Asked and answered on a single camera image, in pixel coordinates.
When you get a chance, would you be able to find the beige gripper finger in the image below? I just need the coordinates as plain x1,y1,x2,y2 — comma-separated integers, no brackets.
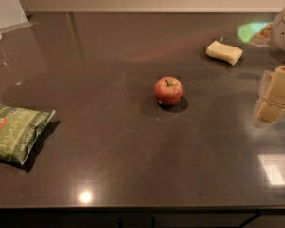
254,64,285,124

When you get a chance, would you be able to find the red apple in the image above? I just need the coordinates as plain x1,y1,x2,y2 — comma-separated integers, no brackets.
154,76,183,106

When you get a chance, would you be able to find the yellow sponge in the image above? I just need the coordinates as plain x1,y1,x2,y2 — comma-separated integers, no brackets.
206,41,243,66

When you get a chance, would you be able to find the green jalapeno chip bag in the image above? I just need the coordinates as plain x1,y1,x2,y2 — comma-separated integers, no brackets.
0,104,55,165

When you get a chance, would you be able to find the white slanted panel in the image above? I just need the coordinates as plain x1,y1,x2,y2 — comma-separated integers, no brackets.
0,0,35,33

